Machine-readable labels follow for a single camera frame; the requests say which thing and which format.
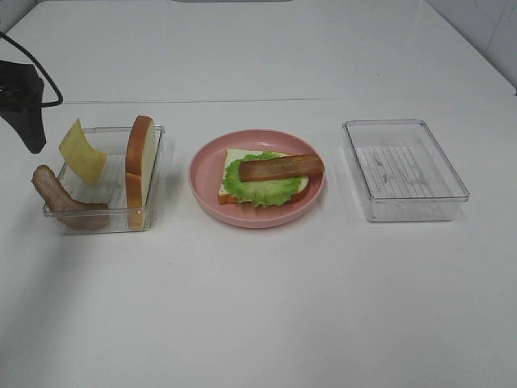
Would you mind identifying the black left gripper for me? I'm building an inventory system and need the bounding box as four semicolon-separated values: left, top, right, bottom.
1;61;46;154

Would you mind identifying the bacon strip from tray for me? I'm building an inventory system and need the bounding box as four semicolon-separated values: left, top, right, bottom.
238;154;325;182
32;165;110;231

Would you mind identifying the bread slice from tray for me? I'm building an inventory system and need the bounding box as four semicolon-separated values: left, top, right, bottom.
217;147;311;206

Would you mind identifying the green lettuce leaf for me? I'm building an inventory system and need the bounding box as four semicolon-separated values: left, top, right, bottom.
222;150;300;209

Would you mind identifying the yellow cheese slice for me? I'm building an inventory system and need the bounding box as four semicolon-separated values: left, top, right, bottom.
59;118;107;185

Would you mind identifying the clear left plastic tray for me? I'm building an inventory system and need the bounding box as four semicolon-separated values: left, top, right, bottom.
42;125;167;234

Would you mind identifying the clear plastic tray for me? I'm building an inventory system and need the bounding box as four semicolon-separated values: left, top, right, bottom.
343;119;470;222
42;125;167;234

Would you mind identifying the bread slice in left tray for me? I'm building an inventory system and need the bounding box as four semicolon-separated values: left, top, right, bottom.
125;115;156;230

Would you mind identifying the pink round plate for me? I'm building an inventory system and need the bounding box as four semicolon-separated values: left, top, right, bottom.
188;129;326;229

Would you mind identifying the clear right plastic tray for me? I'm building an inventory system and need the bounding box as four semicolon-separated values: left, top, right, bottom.
343;119;470;222

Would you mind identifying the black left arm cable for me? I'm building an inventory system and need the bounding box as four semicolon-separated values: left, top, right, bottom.
0;30;65;108

